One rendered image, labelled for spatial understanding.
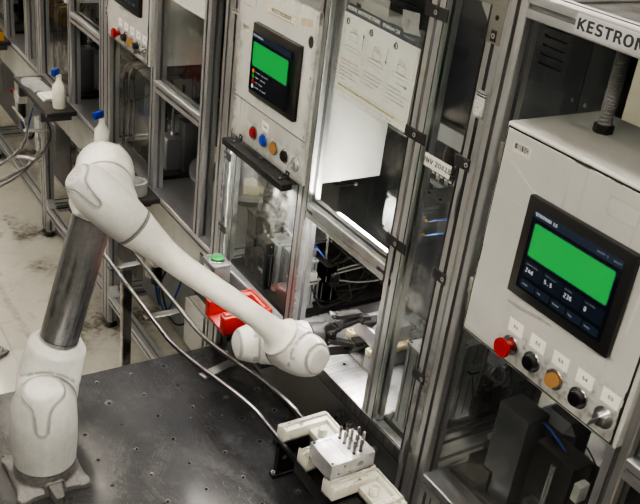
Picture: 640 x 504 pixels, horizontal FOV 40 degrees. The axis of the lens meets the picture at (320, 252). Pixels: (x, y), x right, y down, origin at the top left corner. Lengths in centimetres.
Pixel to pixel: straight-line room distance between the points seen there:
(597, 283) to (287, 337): 80
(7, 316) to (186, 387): 176
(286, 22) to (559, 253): 106
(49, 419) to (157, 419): 44
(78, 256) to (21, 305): 218
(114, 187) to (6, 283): 263
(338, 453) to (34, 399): 74
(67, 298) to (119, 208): 39
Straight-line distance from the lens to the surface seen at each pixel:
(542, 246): 163
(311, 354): 204
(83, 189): 197
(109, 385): 270
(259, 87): 243
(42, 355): 236
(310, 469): 219
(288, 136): 236
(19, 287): 452
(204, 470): 241
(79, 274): 224
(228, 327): 250
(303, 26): 226
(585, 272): 157
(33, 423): 223
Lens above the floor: 230
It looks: 28 degrees down
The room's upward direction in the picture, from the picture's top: 8 degrees clockwise
